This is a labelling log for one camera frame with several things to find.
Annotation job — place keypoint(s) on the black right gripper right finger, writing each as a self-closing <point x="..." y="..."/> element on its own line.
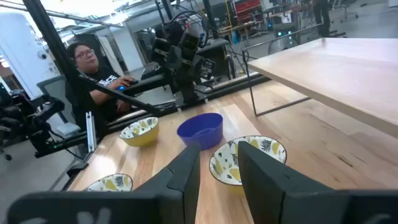
<point x="273" y="193"/>

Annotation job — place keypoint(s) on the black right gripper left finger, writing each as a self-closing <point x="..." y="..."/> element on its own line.
<point x="174" y="193"/>

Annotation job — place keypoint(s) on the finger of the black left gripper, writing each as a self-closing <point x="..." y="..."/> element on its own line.
<point x="173" y="60"/>
<point x="208" y="69"/>

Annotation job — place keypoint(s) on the yellow leaf-patterned ceramic bowl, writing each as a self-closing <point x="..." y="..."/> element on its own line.
<point x="143" y="138"/>
<point x="109" y="184"/>
<point x="224" y="165"/>

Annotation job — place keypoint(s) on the blue-purple plastic bowl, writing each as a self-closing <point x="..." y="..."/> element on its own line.
<point x="202" y="133"/>

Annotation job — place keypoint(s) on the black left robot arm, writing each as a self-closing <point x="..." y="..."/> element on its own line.
<point x="186" y="95"/>

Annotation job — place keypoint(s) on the black keyboard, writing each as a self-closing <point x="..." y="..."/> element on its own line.
<point x="150" y="71"/>

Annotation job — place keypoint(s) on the person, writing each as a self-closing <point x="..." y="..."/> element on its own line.
<point x="321" y="15"/>
<point x="102" y="79"/>

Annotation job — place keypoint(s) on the red storage rack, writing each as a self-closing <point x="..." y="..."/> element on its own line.
<point x="247" y="6"/>

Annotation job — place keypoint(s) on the silver aluminium profile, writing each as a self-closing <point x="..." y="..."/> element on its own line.
<point x="90" y="133"/>

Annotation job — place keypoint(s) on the grey office chair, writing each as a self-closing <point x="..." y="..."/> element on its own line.
<point x="56" y="88"/>

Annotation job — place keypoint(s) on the black office chair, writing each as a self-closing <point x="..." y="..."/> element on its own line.
<point x="9" y="118"/>

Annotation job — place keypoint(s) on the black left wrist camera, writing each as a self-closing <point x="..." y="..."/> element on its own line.
<point x="190" y="41"/>

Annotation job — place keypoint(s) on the black table edge bracket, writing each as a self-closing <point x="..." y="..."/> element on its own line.
<point x="77" y="168"/>

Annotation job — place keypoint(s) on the black rig frame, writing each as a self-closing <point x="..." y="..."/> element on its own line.
<point x="51" y="40"/>

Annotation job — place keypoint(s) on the white dome camera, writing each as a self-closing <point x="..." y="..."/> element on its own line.
<point x="42" y="55"/>

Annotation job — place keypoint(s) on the wooden shelf with black frame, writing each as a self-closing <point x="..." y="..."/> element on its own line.
<point x="342" y="71"/>

